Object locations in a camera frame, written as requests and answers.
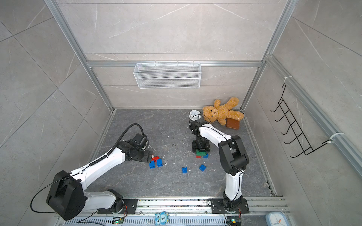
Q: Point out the white alarm clock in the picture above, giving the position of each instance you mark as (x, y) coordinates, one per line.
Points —
(195, 115)

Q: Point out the brown teddy bear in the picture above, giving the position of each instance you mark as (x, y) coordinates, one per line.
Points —
(221, 113)

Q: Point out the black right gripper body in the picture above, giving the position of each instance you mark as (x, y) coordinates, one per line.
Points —
(201, 144)

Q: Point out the brown leather wallet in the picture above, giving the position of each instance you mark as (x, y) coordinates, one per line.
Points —
(233, 124)

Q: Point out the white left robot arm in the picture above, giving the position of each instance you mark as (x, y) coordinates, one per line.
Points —
(68, 195)

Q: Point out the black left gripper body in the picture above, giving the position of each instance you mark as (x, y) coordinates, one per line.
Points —
(144, 156)

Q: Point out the black wire hook rack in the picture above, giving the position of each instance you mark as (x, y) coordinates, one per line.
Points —
(295, 128)

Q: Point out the blue owl figurine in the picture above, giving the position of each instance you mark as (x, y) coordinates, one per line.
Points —
(161, 219)

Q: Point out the white blue desk clock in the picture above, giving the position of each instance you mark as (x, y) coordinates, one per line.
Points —
(276, 219)

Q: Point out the white wire mesh basket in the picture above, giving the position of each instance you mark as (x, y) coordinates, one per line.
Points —
(168, 75)

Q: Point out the green lego brick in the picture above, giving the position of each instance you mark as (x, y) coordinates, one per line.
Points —
(201, 153)

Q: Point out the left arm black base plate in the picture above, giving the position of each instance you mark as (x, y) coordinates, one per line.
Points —
(127, 206)

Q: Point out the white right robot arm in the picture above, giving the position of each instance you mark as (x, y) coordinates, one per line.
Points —
(233, 158)

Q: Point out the red long lego brick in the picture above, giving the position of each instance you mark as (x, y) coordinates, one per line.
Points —
(155, 158)

